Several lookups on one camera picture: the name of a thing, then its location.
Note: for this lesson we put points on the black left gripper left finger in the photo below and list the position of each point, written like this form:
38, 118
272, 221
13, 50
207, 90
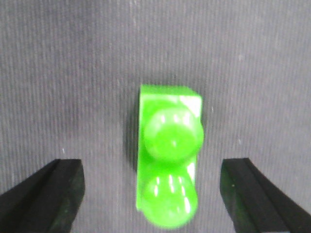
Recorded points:
47, 201

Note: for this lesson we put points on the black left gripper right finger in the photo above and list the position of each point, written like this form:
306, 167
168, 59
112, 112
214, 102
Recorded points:
255, 204

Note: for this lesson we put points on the green toy block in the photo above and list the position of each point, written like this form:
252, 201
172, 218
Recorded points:
170, 136

